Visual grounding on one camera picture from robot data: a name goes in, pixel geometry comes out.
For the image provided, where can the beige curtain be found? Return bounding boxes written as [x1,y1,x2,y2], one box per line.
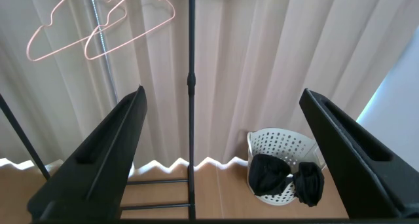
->
[0,0,419,172]

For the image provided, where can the pink clothes hanger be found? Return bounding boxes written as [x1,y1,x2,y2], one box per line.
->
[26,0,128,62]
[84,0,176,61]

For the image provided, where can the black garment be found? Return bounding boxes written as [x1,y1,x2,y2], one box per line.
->
[292,161,325,208]

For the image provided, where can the black clothes rack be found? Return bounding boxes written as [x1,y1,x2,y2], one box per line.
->
[0,0,196,221]

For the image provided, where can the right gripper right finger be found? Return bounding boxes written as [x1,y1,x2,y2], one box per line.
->
[299,88,419,219]

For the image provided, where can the white laundry basket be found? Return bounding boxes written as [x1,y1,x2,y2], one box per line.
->
[246,128,327,206]

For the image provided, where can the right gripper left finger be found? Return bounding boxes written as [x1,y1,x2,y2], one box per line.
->
[27,85,148,221]

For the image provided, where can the black shorts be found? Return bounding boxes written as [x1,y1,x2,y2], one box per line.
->
[247,153,295,197]

